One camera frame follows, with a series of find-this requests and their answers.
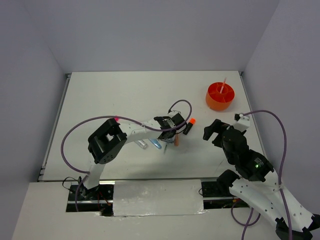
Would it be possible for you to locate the clear tube with blue cap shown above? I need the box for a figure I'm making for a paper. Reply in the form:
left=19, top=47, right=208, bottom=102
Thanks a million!
left=135, top=140, right=148, bottom=150

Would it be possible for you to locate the aluminium table edge rail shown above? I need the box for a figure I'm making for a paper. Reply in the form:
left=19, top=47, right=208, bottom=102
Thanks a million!
left=37, top=73, right=72, bottom=182

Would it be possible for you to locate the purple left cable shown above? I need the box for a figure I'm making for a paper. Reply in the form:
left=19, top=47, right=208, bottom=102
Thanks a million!
left=61, top=99, right=193, bottom=213

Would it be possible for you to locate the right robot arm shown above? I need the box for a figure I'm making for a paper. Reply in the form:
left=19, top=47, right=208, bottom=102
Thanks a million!
left=203, top=116, right=320, bottom=240

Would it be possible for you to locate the orange slim highlighter pen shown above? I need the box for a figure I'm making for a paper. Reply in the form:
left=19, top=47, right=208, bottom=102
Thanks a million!
left=219, top=77, right=227, bottom=94

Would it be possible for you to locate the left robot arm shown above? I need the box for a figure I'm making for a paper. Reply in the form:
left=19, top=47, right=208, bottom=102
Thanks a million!
left=78, top=111, right=186, bottom=200

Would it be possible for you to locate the orange translucent case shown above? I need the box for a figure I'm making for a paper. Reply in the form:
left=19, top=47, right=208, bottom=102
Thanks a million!
left=174, top=135, right=179, bottom=147

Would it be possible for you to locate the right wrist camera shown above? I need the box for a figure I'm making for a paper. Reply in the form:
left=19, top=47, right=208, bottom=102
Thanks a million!
left=232, top=113, right=251, bottom=132

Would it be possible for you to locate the orange and black highlighter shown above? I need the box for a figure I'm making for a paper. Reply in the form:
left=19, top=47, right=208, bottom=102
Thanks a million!
left=182, top=118, right=196, bottom=135

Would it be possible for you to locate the orange round organizer container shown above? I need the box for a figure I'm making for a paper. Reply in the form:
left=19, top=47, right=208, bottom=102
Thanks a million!
left=205, top=82, right=235, bottom=112

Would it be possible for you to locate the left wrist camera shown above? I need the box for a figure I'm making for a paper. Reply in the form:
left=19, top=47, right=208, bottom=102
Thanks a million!
left=168, top=110, right=186, bottom=131

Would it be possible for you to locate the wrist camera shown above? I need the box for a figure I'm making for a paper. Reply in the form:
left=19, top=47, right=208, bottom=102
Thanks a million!
left=232, top=113, right=251, bottom=132
left=168, top=110, right=186, bottom=131

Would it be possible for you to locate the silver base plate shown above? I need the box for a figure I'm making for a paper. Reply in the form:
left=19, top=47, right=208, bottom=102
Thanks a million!
left=65, top=178, right=248, bottom=217

